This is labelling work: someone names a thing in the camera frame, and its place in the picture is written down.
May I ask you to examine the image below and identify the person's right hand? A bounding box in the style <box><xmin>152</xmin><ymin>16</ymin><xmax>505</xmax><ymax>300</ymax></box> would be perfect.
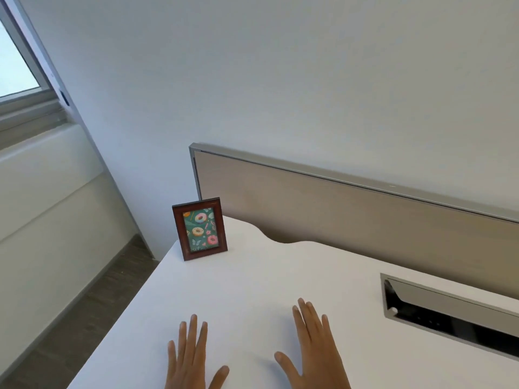
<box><xmin>274</xmin><ymin>297</ymin><xmax>352</xmax><ymax>389</ymax></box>

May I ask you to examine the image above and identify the person's left hand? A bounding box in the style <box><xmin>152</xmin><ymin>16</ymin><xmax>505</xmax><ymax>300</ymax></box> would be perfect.
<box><xmin>164</xmin><ymin>314</ymin><xmax>230</xmax><ymax>389</ymax></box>

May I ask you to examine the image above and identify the brown framed doughnut picture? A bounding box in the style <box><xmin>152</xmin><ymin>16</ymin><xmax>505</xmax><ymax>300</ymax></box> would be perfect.
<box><xmin>172</xmin><ymin>197</ymin><xmax>228</xmax><ymax>261</ymax></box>

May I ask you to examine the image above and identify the beige desk divider panel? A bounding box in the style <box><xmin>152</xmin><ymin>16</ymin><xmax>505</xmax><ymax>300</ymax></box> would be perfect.
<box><xmin>189</xmin><ymin>142</ymin><xmax>519</xmax><ymax>299</ymax></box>

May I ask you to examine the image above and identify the grey framed window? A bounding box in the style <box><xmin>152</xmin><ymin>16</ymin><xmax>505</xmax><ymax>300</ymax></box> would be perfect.
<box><xmin>0</xmin><ymin>0</ymin><xmax>79</xmax><ymax>151</ymax></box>

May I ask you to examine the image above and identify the grey desk cable tray flap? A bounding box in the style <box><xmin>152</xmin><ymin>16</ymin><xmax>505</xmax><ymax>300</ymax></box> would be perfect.
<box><xmin>380</xmin><ymin>273</ymin><xmax>519</xmax><ymax>361</ymax></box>

